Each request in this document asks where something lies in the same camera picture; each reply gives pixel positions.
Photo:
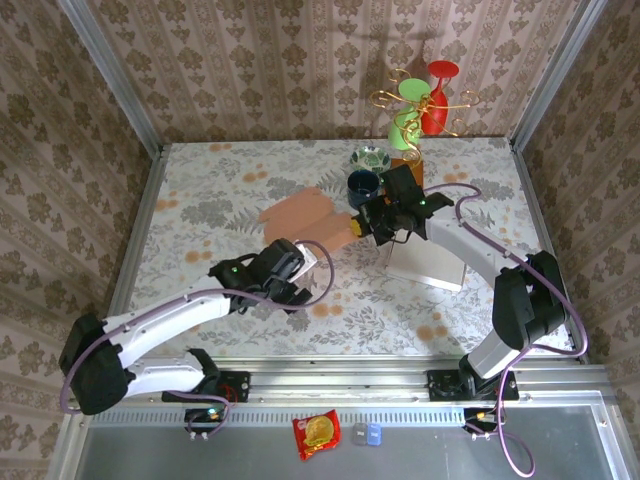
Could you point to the white paper box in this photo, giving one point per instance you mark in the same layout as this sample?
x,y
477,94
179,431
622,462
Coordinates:
x,y
425,265

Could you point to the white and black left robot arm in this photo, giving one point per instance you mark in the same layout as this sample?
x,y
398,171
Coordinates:
x,y
165,320

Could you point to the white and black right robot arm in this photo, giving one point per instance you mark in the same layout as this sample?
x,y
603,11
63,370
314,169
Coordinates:
x,y
460,245

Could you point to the dark blue mug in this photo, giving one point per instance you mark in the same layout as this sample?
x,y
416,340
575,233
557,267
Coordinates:
x,y
361,187

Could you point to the green leaf pattern bowl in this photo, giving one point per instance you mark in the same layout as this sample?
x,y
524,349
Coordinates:
x,y
371,159

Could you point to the green wine glass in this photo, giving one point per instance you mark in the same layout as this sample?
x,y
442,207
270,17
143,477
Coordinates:
x,y
400,134

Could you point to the floral tablecloth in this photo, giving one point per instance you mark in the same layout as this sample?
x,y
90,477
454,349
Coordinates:
x,y
210,180

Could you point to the red wine glass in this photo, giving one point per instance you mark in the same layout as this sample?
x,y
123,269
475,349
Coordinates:
x,y
435,117

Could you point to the small black controller board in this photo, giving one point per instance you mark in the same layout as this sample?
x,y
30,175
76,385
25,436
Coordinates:
x,y
480,417
205,416

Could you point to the red snack packet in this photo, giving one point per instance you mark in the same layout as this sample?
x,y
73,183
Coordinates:
x,y
317,434

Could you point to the grey metal shelf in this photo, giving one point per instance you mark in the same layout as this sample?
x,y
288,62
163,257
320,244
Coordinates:
x,y
200,455

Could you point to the small grey card case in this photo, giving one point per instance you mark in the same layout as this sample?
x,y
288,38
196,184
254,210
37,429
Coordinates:
x,y
360,434

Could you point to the small blue card case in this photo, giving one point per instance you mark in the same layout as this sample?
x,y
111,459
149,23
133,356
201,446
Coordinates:
x,y
374,434

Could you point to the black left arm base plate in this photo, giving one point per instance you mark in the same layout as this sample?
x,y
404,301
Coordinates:
x,y
240,386

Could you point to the aluminium side rail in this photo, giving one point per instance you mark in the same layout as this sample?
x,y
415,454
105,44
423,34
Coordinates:
x,y
550,200
135,220

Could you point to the aluminium cross rail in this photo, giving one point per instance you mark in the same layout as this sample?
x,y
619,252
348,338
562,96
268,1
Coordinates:
x,y
340,382

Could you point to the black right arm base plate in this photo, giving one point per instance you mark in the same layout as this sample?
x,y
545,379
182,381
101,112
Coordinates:
x,y
507,387

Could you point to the aluminium frame post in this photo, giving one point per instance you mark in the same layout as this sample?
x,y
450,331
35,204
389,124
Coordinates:
x,y
110,70
555,70

